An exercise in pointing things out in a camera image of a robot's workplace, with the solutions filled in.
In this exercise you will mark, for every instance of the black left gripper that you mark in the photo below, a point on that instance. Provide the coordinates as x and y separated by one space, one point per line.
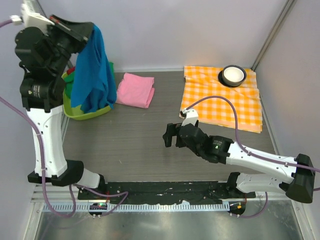
83 30

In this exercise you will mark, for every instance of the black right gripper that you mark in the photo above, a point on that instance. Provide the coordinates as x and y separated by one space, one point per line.
172 129

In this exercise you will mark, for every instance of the orange checkered cloth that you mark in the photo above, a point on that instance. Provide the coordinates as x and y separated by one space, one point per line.
202 81

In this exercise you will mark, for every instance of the blue t shirt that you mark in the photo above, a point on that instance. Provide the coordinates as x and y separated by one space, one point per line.
91 59

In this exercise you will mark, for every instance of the black white bowl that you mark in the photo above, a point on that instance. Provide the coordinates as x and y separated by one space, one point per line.
232 76

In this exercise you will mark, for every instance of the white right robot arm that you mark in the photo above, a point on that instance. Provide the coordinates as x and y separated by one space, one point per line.
291 176

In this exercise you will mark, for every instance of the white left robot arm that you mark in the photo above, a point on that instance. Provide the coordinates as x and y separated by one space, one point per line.
44 53

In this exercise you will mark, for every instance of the red t shirt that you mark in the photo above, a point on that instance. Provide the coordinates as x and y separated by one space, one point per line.
70 70

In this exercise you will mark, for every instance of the green t shirt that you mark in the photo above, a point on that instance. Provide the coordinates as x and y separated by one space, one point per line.
100 98

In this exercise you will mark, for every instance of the folded pink t shirt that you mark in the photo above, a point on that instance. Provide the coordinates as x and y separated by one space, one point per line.
135 91

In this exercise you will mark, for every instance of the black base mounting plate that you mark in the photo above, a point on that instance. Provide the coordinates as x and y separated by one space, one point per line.
174 192

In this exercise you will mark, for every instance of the lime green plastic basin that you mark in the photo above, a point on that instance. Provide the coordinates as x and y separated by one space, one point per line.
76 113

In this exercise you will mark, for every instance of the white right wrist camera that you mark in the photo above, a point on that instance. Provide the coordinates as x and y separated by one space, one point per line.
190 116

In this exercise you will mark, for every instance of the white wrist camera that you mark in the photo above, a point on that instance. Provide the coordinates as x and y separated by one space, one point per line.
30 16
190 116

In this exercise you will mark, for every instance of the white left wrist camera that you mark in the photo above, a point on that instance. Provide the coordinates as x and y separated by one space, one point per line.
30 16

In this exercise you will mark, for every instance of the aluminium frame rail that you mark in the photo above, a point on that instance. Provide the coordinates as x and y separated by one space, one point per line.
54 194

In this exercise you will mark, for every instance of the white slotted cable duct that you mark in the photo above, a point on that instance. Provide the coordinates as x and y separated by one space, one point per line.
183 207

